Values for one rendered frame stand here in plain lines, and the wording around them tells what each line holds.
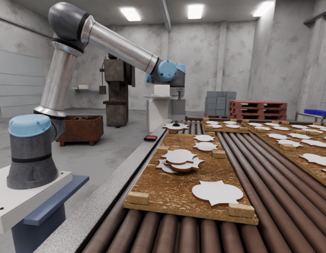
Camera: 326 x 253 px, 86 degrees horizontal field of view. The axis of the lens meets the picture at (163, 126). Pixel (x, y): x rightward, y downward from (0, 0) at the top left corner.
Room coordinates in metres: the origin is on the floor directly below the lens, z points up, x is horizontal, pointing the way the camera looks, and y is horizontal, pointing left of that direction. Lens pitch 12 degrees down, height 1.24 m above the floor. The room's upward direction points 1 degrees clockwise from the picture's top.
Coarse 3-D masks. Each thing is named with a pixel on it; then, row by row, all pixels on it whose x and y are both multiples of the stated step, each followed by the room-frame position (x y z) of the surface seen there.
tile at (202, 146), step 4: (196, 144) 0.94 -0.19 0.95; (200, 144) 0.94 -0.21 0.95; (204, 144) 0.94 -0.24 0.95; (208, 144) 0.94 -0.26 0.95; (212, 144) 0.94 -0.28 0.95; (196, 148) 0.89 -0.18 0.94; (200, 148) 0.87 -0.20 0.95; (204, 148) 0.87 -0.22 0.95; (208, 148) 0.87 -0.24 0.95; (212, 148) 0.87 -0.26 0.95; (216, 148) 0.87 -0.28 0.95
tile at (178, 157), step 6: (168, 150) 0.72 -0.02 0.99; (174, 150) 0.72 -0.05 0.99; (180, 150) 0.72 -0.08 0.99; (186, 150) 0.72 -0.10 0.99; (162, 156) 0.65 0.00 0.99; (168, 156) 0.65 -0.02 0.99; (174, 156) 0.65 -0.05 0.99; (180, 156) 0.65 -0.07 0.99; (186, 156) 0.65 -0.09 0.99; (192, 156) 0.65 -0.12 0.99; (168, 162) 0.61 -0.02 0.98; (174, 162) 0.59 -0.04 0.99; (180, 162) 0.59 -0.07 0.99; (186, 162) 0.61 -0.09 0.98; (192, 162) 0.61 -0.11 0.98
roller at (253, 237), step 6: (240, 228) 0.38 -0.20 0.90; (246, 228) 0.36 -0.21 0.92; (252, 228) 0.36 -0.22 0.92; (246, 234) 0.35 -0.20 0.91; (252, 234) 0.34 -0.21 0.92; (258, 234) 0.35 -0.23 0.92; (246, 240) 0.34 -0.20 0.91; (252, 240) 0.33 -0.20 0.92; (258, 240) 0.33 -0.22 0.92; (246, 246) 0.33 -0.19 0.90; (252, 246) 0.31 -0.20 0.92; (258, 246) 0.31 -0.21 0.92; (264, 246) 0.31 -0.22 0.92; (252, 252) 0.30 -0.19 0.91; (258, 252) 0.30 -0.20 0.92; (264, 252) 0.30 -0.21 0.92
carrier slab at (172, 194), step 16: (208, 160) 0.74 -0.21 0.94; (224, 160) 0.74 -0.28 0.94; (144, 176) 0.58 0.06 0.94; (160, 176) 0.58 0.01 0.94; (176, 176) 0.58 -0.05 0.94; (192, 176) 0.58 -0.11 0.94; (208, 176) 0.59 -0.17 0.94; (224, 176) 0.59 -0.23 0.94; (144, 192) 0.48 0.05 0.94; (160, 192) 0.48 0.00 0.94; (176, 192) 0.48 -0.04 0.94; (144, 208) 0.42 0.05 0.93; (160, 208) 0.41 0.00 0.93; (176, 208) 0.41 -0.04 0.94; (192, 208) 0.41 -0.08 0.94; (208, 208) 0.41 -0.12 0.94; (224, 208) 0.41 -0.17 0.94; (256, 224) 0.37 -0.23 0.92
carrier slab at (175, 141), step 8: (168, 136) 1.14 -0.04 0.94; (176, 136) 1.14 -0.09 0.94; (184, 136) 1.15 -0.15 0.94; (192, 136) 1.15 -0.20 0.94; (216, 136) 1.16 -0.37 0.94; (160, 144) 0.96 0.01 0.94; (168, 144) 0.96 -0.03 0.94; (176, 144) 0.96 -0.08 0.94; (184, 144) 0.97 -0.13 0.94; (192, 144) 0.97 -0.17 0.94; (216, 144) 0.98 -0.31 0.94; (192, 152) 0.84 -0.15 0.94; (200, 152) 0.84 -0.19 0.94; (208, 152) 0.84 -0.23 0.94
